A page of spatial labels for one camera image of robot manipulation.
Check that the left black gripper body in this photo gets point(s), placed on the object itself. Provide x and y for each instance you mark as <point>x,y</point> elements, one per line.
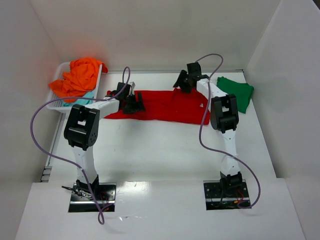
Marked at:
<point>133,104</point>

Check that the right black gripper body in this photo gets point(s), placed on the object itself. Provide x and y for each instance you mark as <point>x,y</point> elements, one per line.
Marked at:
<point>184,81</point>

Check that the red t shirt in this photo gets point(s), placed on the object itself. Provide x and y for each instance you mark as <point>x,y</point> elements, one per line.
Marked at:
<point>169,106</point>

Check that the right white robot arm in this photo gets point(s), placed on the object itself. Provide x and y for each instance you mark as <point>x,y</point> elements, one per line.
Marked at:
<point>224,118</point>

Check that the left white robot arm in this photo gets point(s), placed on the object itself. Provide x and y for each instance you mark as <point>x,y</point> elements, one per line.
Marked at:
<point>82,127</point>

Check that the teal t shirt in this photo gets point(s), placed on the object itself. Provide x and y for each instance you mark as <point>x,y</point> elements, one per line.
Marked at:
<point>90,94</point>

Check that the folded green t shirt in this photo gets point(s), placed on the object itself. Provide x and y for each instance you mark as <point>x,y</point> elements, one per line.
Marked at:
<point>242,91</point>

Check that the orange t shirt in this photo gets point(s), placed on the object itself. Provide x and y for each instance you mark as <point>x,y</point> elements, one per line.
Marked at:
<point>80,79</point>

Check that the white plastic basket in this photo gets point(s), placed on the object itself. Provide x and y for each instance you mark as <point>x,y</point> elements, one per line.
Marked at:
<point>58,104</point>

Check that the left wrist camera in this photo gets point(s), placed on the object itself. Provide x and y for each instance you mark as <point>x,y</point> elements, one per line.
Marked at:
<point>132,88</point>

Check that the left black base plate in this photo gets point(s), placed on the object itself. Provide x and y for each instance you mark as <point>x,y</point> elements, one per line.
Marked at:
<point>82,201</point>

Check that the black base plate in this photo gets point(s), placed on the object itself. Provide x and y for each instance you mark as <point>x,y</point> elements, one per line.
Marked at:
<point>82,201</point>
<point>215,199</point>

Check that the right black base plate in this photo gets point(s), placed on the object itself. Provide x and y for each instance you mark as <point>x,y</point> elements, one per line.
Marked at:
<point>215,199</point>

